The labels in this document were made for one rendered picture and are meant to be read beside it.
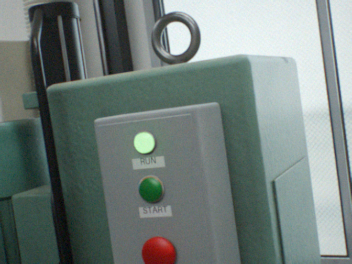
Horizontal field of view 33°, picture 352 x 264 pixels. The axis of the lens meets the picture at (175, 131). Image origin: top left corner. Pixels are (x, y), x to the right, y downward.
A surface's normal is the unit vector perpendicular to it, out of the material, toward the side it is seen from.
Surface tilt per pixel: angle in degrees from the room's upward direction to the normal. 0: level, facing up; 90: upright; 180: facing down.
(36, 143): 90
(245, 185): 90
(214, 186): 90
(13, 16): 90
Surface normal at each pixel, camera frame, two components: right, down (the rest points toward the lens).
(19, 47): 0.84, -0.09
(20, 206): -0.39, 0.10
